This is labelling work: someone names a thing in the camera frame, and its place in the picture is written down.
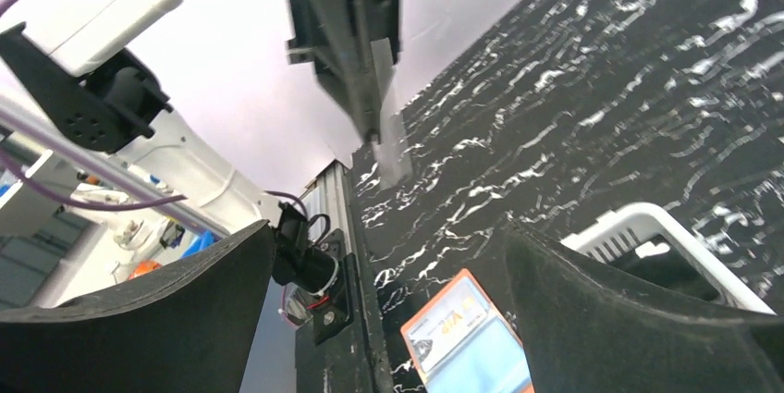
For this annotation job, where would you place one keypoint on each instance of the black credit card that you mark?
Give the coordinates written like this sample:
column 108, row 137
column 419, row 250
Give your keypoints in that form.
column 390, row 147

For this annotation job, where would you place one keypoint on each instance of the brown leather card holder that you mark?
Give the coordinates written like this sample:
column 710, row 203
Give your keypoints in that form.
column 460, row 342

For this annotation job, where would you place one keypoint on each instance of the white plastic basket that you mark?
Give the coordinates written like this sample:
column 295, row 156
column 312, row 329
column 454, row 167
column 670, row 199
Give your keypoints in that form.
column 645, row 241

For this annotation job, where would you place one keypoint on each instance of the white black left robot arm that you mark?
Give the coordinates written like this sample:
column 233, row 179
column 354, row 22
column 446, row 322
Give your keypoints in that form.
column 77, row 67

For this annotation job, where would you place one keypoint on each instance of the aluminium frame rail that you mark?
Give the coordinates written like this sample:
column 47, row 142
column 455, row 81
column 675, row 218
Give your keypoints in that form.
column 331, row 195

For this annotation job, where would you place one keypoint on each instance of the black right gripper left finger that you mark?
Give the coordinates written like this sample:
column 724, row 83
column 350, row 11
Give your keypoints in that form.
column 185, row 327

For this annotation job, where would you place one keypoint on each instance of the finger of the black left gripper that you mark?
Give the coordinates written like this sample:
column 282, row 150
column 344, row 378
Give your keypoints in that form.
column 353, row 46

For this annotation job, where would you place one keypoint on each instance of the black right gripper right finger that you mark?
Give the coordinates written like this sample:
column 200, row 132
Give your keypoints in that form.
column 589, row 327

